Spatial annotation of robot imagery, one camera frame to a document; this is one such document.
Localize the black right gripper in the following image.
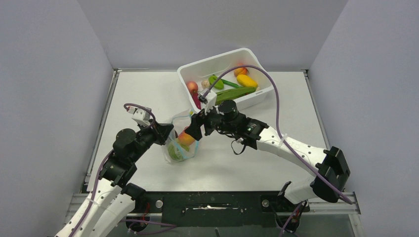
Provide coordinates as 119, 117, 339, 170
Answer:
186, 99, 237, 140

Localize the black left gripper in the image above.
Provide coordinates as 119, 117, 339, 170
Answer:
130, 118, 173, 163

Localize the orange peach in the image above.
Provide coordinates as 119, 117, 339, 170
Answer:
233, 67, 248, 77
177, 131, 196, 146

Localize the clear zip top bag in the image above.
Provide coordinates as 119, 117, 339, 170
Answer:
162, 109, 200, 163

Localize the green cabbage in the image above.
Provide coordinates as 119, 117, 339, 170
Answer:
168, 143, 190, 161

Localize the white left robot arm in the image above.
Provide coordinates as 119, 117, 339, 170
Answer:
56, 122, 174, 237

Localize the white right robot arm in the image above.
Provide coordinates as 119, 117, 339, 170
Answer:
185, 100, 352, 211

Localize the beige garlic bulb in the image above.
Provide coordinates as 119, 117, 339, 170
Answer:
201, 79, 211, 89

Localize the green leafy vegetable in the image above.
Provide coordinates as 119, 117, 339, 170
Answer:
216, 87, 256, 104

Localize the green bell pepper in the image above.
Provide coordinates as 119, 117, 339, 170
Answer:
208, 75, 224, 90

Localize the green chili pepper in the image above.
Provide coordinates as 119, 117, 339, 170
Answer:
221, 79, 241, 88

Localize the white plastic bin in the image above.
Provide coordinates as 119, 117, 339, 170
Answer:
177, 48, 273, 112

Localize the yellow mango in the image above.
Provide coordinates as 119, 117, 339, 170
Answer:
236, 74, 258, 88

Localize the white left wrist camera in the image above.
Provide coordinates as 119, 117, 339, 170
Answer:
127, 106, 151, 128

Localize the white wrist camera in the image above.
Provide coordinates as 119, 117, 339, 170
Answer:
198, 88, 217, 112
127, 106, 151, 128

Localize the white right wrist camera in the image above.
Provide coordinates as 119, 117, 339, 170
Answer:
198, 88, 217, 112

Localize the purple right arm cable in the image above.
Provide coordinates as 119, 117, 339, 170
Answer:
200, 65, 353, 205

